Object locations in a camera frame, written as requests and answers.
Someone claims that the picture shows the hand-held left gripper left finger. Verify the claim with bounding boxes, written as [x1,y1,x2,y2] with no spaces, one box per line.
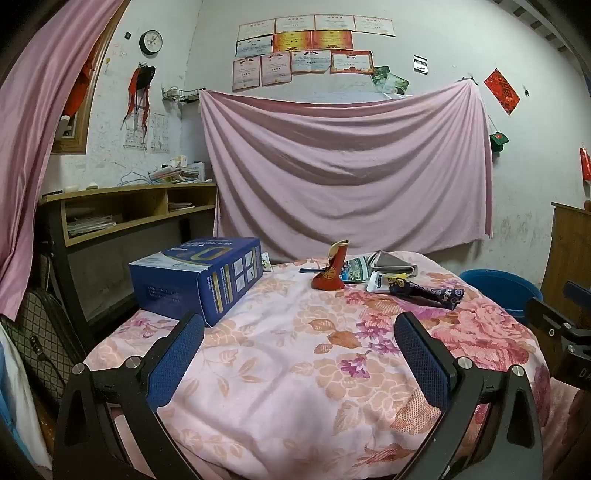
[53,314,206,480]

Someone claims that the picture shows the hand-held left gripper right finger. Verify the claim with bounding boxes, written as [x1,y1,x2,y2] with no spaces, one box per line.
[394,311,543,480]

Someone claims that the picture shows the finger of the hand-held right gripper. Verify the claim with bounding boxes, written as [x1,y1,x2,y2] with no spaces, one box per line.
[526,298,579,341]
[562,281,591,303]

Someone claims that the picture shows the blue plastic bucket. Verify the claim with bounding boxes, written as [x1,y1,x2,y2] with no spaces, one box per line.
[459,269,543,324]

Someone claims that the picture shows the dark purple snack wrapper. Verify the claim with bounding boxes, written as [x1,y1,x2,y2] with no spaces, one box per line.
[389,277,465,309]

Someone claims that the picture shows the white packet with yellow print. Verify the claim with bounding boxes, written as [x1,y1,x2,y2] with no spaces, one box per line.
[367,271,407,294]

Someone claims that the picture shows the red paper cup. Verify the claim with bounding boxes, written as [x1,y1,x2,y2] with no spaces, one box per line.
[311,240,348,291]

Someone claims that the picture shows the wooden cabinet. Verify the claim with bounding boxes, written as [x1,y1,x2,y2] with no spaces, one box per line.
[540,202,591,324]

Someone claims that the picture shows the blue cardboard box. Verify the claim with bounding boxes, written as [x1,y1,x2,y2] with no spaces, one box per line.
[128,237,264,328]

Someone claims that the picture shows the grey pouch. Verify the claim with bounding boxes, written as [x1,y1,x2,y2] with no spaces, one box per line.
[367,250,419,278]

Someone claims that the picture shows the pink floral blanket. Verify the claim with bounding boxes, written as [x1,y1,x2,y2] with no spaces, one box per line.
[83,251,552,480]

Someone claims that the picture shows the checked brown bag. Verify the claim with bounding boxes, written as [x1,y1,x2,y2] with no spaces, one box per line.
[16,286,84,407]

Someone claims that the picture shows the large pile of shelf papers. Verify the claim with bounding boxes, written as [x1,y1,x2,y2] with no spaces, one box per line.
[67,215,117,237]

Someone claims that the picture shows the wooden desk shelf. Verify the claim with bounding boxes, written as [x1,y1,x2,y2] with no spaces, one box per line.
[39,182,218,252]

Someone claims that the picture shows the stack of books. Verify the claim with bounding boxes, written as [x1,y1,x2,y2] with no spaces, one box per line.
[148,161,206,184]

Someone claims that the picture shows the pink window curtain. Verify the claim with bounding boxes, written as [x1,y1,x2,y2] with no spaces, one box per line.
[0,0,130,319]

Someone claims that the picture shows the red cloth in window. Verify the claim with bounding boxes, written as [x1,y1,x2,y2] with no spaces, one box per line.
[62,46,100,121]

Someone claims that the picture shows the thin light cable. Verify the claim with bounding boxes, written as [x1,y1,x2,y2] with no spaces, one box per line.
[117,172,160,186]

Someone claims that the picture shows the pink sheet hung on wall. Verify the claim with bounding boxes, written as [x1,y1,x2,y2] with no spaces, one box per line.
[199,78,494,266]

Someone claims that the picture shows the red paper wall decoration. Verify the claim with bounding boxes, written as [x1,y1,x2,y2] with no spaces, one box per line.
[484,69,521,115]

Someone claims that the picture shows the paper wall calendar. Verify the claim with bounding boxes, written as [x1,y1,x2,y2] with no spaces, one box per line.
[124,113,169,154]

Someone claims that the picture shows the wooden window frame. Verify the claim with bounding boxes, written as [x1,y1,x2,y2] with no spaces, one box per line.
[51,0,125,155]

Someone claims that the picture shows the wire wall shelf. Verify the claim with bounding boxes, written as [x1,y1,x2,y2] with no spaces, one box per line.
[161,85,204,105]

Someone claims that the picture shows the red tassel wall ornament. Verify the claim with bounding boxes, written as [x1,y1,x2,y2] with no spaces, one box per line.
[122,66,156,130]

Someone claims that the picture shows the round black wall clock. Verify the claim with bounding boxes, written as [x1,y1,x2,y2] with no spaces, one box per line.
[139,30,163,54]

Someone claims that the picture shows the group of wall certificates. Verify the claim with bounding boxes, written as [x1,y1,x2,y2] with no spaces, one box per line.
[232,14,396,92]

